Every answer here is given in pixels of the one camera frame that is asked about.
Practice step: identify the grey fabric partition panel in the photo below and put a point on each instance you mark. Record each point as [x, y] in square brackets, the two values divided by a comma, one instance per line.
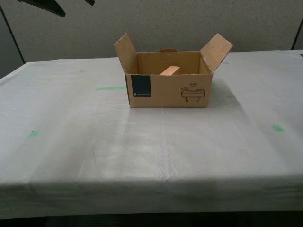
[71, 35]

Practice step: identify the light wooden block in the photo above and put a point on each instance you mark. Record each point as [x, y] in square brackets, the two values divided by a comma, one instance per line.
[170, 71]

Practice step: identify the brown cardboard box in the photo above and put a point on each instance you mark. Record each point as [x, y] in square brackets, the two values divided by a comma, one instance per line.
[165, 92]

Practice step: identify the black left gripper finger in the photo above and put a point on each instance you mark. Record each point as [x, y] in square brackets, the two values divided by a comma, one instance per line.
[47, 6]
[90, 2]

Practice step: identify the long green tape strip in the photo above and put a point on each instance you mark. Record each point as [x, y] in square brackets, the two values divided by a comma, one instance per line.
[111, 88]

